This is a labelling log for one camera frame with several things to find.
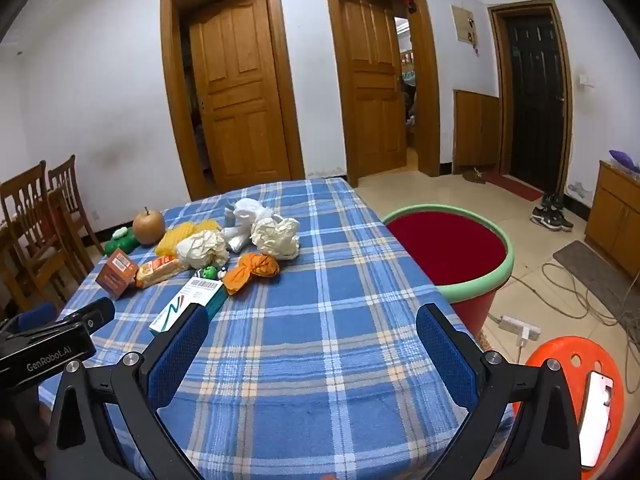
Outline purple bag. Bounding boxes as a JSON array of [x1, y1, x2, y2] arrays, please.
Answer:
[[609, 149, 640, 173]]

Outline white teal box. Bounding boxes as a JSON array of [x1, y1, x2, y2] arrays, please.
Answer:
[[148, 276, 226, 337]]

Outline orange snack packet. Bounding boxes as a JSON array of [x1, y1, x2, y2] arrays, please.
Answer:
[[135, 255, 188, 289]]

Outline grey floor mat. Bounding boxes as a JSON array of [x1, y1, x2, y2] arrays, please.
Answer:
[[552, 240, 640, 311]]

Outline blue plaid blanket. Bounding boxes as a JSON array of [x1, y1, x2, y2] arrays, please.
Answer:
[[39, 177, 516, 480]]

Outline brown pear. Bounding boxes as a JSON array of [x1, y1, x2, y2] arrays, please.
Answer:
[[132, 206, 166, 246]]

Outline red basin with green rim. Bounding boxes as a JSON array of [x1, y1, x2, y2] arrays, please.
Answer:
[[380, 204, 515, 336]]

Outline white cloth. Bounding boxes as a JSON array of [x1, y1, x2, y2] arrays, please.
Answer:
[[222, 198, 276, 241]]

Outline grey floor cables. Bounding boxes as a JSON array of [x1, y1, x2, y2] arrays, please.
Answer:
[[510, 260, 640, 356]]

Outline beige wall panel box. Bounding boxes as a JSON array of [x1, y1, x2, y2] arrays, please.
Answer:
[[451, 4, 480, 45]]

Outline wooden cabinet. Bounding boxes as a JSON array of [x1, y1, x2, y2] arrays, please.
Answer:
[[584, 160, 640, 276]]

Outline wooden panel door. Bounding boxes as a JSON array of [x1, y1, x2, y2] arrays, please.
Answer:
[[187, 0, 292, 193], [340, 0, 408, 181]]

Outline cream paper ball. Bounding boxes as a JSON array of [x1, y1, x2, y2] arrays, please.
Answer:
[[250, 216, 301, 261], [176, 230, 231, 271]]

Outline small brown box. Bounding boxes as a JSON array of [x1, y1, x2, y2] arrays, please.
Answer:
[[95, 248, 138, 301]]

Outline wooden wall panel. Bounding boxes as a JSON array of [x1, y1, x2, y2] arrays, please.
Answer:
[[453, 89, 502, 173]]

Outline black entrance door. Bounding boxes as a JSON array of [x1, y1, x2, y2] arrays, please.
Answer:
[[502, 12, 566, 191]]

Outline white power strip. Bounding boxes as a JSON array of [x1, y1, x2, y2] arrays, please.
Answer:
[[487, 315, 542, 347]]

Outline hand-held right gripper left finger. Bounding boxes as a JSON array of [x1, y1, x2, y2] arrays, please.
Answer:
[[46, 304, 211, 480]]

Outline smartphone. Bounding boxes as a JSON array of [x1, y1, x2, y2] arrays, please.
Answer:
[[579, 371, 615, 468]]

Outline wooden door frame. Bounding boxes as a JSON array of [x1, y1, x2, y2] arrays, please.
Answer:
[[322, 0, 441, 187], [160, 0, 306, 201], [487, 0, 573, 197]]

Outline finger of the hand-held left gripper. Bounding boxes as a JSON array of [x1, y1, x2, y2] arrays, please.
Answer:
[[0, 302, 57, 341], [62, 297, 116, 334]]

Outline orange plastic bag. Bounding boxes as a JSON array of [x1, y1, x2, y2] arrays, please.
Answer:
[[221, 252, 281, 296]]

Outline yellow mesh cloth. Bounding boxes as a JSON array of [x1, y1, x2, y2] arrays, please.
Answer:
[[155, 220, 221, 257]]

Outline red doormat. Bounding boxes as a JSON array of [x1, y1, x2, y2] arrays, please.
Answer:
[[482, 172, 543, 202]]

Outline wooden chair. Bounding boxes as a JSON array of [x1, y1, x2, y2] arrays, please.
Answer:
[[0, 161, 68, 311], [47, 155, 103, 281]]

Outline orange plastic stool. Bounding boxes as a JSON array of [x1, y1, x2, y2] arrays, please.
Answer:
[[520, 336, 626, 480]]

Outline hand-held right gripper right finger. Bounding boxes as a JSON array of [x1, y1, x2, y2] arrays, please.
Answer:
[[416, 302, 583, 480]]

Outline green plush toy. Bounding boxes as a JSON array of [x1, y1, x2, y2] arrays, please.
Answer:
[[103, 227, 141, 256]]

